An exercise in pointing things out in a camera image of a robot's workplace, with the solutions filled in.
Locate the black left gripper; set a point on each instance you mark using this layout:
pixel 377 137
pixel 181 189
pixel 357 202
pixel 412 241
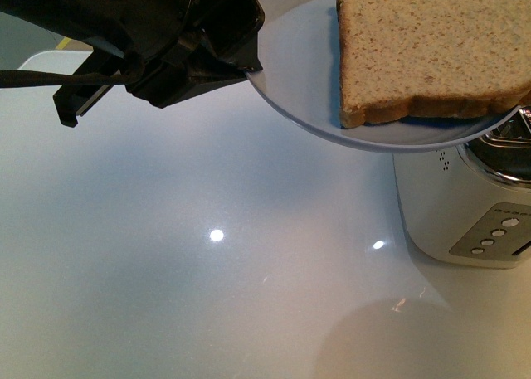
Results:
pixel 161 51

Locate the cream and chrome toaster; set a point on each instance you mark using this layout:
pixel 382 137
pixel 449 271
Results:
pixel 470 204

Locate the white round plate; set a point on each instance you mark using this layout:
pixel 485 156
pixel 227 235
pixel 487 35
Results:
pixel 298 48

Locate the slice of brown bread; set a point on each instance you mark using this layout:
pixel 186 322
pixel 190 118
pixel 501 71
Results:
pixel 460 59

